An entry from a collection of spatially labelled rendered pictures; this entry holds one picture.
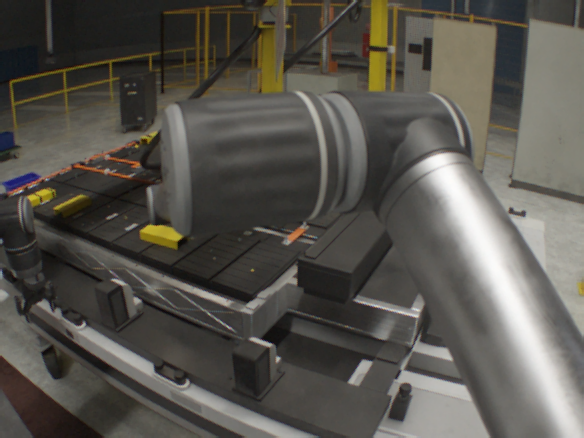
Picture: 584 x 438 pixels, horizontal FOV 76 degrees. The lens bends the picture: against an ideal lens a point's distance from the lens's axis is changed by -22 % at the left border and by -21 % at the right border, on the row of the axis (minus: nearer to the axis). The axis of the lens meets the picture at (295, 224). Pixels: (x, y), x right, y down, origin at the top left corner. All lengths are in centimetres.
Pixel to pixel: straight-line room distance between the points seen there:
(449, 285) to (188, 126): 29
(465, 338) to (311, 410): 67
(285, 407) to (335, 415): 12
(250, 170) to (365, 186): 13
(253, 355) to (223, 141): 65
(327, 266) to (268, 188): 72
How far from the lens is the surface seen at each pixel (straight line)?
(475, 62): 559
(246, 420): 109
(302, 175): 46
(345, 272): 114
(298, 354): 137
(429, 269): 46
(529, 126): 556
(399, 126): 52
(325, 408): 107
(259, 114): 45
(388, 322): 123
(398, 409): 109
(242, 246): 144
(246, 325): 119
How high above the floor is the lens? 167
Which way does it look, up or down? 25 degrees down
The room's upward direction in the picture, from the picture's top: 1 degrees clockwise
